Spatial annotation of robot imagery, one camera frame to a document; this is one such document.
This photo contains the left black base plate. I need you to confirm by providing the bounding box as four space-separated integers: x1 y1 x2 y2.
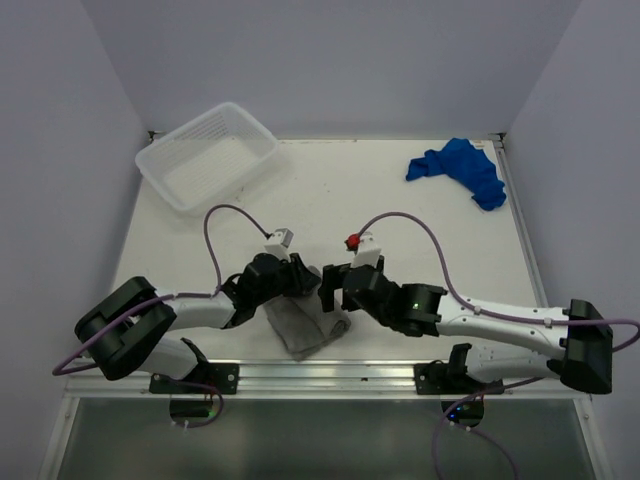
149 362 240 395

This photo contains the aluminium mounting rail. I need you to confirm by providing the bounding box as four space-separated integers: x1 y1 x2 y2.
64 357 594 401

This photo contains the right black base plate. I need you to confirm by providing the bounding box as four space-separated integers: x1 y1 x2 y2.
413 360 505 395

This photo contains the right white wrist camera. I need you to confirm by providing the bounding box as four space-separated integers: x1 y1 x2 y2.
345 231 382 269

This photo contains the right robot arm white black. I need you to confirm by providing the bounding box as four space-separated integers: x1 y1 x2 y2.
318 260 613 395

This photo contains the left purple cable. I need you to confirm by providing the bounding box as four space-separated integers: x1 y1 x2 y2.
52 204 274 377

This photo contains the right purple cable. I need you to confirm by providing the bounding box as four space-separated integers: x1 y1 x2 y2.
357 212 640 480

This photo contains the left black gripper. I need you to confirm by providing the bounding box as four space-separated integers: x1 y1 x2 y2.
254 253 321 306

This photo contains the grey towel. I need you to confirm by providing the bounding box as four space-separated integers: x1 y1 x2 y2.
263 286 351 362

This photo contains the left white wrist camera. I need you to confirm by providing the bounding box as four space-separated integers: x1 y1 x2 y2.
264 228 294 262

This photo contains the purple cable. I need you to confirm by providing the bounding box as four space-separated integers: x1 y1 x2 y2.
357 212 640 480
52 204 274 377

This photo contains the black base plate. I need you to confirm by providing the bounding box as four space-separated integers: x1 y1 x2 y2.
149 362 240 395
413 360 505 395

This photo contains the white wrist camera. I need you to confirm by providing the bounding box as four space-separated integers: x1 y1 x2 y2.
345 231 382 269
264 228 294 262

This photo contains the white plastic basket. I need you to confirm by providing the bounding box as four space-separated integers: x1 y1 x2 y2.
135 102 279 216

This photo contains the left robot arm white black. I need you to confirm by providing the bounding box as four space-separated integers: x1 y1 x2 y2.
74 253 321 393

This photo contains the blue towel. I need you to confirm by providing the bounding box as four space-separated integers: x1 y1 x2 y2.
405 138 507 211

